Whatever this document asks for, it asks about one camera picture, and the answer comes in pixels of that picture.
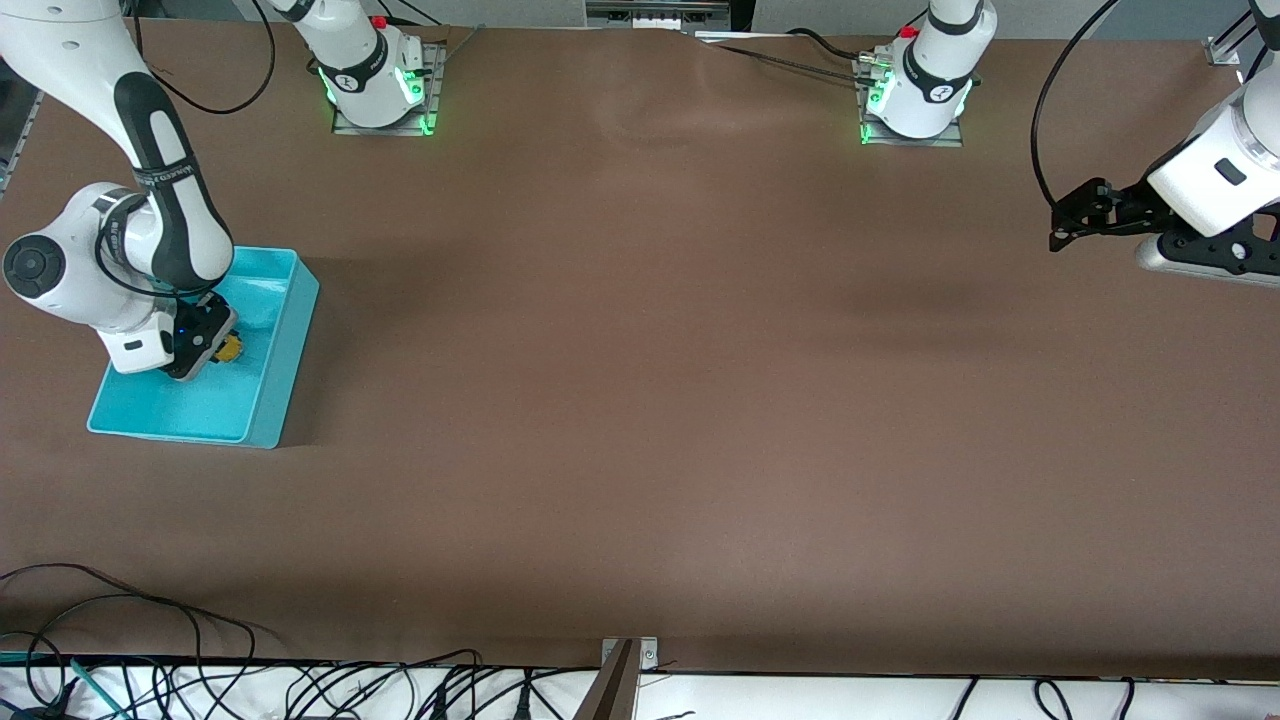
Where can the white ledge board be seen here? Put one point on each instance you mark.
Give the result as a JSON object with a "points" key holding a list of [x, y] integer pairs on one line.
{"points": [[800, 700]]}

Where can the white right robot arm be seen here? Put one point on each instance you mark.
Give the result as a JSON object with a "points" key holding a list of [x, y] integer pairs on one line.
{"points": [[80, 280]]}

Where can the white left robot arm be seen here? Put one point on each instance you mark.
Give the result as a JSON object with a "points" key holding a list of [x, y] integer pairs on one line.
{"points": [[1210, 180]]}

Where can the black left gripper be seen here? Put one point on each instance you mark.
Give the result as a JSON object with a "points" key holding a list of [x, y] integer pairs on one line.
{"points": [[1127, 205]]}

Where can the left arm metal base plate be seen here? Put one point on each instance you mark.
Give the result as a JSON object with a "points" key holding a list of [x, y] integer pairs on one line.
{"points": [[950, 140]]}

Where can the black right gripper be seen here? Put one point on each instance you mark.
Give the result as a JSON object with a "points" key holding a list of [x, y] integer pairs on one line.
{"points": [[203, 335]]}

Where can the aluminium frame rail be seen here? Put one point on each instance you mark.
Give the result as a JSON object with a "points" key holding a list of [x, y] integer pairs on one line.
{"points": [[20, 135]]}

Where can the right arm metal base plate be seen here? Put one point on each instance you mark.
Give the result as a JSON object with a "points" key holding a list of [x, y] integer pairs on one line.
{"points": [[432, 100]]}

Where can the teal plastic bin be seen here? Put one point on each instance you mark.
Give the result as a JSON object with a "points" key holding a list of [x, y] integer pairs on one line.
{"points": [[240, 400]]}

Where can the silver metal bracket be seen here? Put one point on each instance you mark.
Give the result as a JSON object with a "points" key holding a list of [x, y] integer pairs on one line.
{"points": [[648, 655]]}

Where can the grey metal post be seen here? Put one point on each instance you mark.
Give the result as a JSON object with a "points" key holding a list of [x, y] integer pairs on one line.
{"points": [[612, 695]]}

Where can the yellow toy beetle car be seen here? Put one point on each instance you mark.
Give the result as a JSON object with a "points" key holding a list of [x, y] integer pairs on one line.
{"points": [[232, 350]]}

